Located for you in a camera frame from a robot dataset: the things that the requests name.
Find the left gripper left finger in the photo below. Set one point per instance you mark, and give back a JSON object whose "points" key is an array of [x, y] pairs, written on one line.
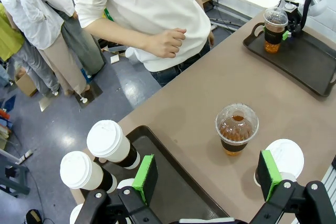
{"points": [[147, 176]]}

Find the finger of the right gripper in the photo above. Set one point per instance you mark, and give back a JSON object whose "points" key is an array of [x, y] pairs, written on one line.
{"points": [[287, 35]]}

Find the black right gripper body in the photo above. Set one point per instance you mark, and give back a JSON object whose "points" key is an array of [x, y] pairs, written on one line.
{"points": [[294, 23]]}

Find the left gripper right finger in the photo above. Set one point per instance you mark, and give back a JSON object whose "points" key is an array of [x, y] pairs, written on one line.
{"points": [[267, 174]]}

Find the clear iced tea cup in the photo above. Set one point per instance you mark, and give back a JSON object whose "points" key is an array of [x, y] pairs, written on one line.
{"points": [[274, 19], [236, 132]]}

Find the white paper cup black sleeve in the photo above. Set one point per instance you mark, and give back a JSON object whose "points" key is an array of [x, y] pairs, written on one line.
{"points": [[77, 216], [76, 169], [286, 155], [105, 140]]}

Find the person right forearm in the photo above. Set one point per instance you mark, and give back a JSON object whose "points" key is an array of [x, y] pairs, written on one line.
{"points": [[118, 32]]}

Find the dark brown serving tray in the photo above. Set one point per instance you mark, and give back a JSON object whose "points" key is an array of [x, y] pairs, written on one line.
{"points": [[173, 182], [302, 56]]}

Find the person left hand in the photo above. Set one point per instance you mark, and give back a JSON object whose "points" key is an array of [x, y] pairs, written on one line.
{"points": [[211, 39]]}

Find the person right hand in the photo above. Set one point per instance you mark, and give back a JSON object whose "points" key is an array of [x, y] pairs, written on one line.
{"points": [[168, 43]]}

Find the person in white sweatshirt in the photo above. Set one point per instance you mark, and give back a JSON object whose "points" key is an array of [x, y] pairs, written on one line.
{"points": [[144, 1]]}

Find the brown cardboard box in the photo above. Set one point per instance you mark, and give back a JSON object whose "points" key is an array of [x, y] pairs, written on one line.
{"points": [[26, 85]]}

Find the mannequin white top grey trousers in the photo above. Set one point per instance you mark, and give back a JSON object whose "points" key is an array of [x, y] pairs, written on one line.
{"points": [[78, 40]]}

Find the mannequin yellow-green shirt grey hood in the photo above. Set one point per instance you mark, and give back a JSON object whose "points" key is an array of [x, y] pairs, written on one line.
{"points": [[10, 40]]}

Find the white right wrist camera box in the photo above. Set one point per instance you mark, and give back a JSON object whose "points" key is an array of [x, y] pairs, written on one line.
{"points": [[288, 2]]}

